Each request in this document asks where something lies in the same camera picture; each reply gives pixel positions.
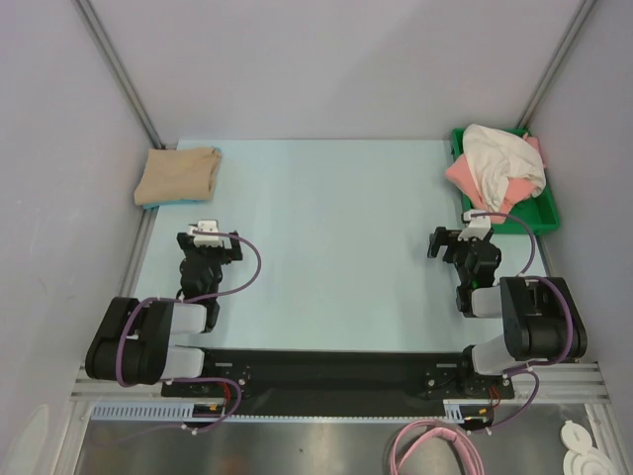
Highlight left aluminium corner post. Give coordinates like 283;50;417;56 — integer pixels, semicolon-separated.
71;0;165;149

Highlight folded tan t shirt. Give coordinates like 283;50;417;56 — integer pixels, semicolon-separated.
134;146;224;205

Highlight right aluminium corner post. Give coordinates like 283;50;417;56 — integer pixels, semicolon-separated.
515;0;599;129

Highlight pink t shirt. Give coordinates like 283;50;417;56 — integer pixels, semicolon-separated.
445;125;546;214

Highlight pink coiled cable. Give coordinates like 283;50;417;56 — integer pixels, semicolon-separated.
388;419;486;475

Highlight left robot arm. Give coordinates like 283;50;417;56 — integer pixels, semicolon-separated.
84;229;243;385

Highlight aluminium corner post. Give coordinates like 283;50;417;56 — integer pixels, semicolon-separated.
515;0;599;129
71;0;165;149

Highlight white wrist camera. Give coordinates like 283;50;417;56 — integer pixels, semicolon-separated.
187;220;224;247
457;210;494;241

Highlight slotted cable duct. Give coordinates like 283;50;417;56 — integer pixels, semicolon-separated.
92;402;226;423

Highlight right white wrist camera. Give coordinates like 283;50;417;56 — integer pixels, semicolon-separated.
457;210;494;241

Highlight aluminium frame rail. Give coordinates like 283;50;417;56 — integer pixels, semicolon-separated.
69;363;610;404

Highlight white round plastic parts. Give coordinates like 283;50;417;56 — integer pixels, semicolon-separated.
560;420;618;475

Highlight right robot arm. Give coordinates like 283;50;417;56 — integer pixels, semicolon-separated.
427;227;588;397

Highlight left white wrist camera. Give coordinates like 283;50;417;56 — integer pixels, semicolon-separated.
187;220;224;247

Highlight green plastic bin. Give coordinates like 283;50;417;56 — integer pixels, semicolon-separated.
445;129;561;236

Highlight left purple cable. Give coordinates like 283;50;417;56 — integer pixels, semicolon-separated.
116;228;263;436

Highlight cream white t shirt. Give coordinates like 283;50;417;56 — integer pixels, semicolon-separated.
462;124;546;212

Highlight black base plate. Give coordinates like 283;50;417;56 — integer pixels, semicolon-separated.
161;349;514;418

